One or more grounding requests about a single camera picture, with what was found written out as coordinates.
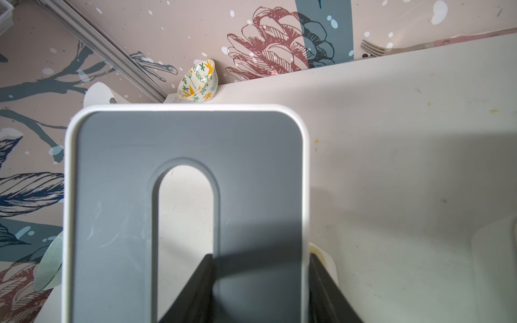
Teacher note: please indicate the floral patterned small bowl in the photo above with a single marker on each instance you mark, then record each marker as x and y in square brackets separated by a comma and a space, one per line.
[200, 83]

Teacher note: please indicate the white tissue box base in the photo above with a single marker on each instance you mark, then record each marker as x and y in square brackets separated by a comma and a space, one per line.
[51, 310]
[494, 262]

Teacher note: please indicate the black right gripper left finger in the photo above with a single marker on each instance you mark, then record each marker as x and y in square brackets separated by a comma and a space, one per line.
[195, 303]

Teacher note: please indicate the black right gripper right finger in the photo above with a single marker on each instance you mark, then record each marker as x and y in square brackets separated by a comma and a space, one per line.
[327, 303]

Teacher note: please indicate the white wire wall shelf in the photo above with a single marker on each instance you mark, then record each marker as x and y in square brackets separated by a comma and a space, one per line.
[6, 18]

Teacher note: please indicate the metal fork pink handle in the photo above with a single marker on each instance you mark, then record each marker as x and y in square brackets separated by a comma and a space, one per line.
[377, 51]

